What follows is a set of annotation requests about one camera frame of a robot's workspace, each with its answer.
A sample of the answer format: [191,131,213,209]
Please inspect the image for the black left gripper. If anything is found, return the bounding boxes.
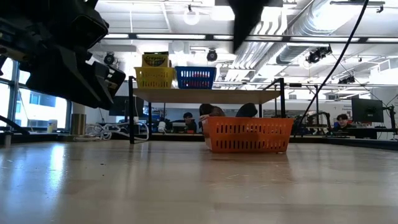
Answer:
[0,0,127,110]

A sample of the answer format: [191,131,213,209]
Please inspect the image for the blue plastic basket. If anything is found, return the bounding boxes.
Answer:
[174,65,218,90]

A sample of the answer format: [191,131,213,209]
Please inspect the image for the yellow plastic basket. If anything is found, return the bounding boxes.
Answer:
[134,66,176,90]

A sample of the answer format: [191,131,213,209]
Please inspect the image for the yellow green crayon box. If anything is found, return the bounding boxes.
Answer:
[142,51,170,68]

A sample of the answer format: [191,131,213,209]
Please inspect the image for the round white ceiling lamp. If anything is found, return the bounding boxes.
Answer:
[182,7,201,26]

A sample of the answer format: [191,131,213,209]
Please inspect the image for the dark wide monitor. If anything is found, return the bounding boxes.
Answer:
[108,96,146,118]

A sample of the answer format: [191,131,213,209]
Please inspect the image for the black ceiling spotlight cluster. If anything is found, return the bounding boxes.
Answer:
[306,45,333,65]

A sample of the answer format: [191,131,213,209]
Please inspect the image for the wooden shelf riser black legs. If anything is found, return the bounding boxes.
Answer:
[127,76,287,144]

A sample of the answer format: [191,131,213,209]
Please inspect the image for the person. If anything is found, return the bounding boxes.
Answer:
[182,111,197,133]
[235,102,259,118]
[334,113,352,131]
[198,103,225,121]

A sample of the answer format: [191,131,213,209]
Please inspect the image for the orange plastic basket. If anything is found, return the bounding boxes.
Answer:
[201,116,295,154]

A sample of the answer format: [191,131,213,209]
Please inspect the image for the small black ceiling spotlight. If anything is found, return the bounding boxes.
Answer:
[338,75,356,85]

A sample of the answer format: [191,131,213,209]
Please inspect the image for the black computer monitor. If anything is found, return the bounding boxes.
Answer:
[351,98,385,124]

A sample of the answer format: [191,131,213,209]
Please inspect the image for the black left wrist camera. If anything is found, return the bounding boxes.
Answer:
[74,12,110,49]

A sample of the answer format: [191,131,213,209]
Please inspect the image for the white coiled cable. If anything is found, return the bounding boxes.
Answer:
[84,121,150,141]

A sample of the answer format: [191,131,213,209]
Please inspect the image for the silver ventilation duct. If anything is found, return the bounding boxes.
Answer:
[275,0,368,66]

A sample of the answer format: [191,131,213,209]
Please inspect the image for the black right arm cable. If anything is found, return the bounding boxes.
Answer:
[298,0,371,127]

